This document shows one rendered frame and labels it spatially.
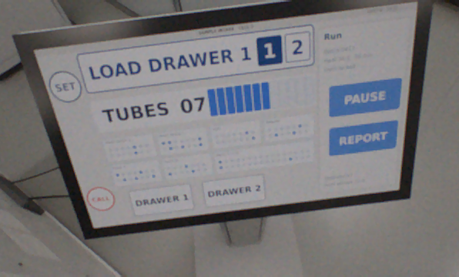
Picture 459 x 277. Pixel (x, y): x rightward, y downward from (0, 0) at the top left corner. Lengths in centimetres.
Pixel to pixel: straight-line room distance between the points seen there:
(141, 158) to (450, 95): 187
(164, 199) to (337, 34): 33
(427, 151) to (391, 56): 140
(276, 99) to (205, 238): 110
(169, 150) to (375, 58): 30
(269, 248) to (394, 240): 56
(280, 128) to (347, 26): 15
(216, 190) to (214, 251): 98
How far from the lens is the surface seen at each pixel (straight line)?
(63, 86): 45
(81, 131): 46
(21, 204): 145
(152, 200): 48
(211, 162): 45
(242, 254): 142
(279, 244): 144
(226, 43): 40
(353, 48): 44
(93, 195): 50
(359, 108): 46
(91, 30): 43
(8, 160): 206
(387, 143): 50
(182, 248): 149
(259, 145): 44
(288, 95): 42
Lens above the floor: 145
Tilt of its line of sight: 61 degrees down
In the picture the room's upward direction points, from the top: 7 degrees counter-clockwise
